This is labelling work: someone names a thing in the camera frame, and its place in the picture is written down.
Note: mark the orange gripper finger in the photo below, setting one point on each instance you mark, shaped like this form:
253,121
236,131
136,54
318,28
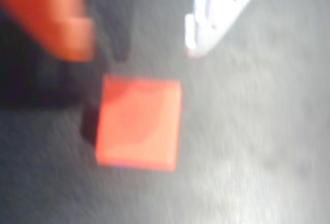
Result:
46,18

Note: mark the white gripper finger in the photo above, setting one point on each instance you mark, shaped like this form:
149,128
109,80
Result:
219,10

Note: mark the red cube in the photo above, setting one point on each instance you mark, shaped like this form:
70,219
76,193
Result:
139,123

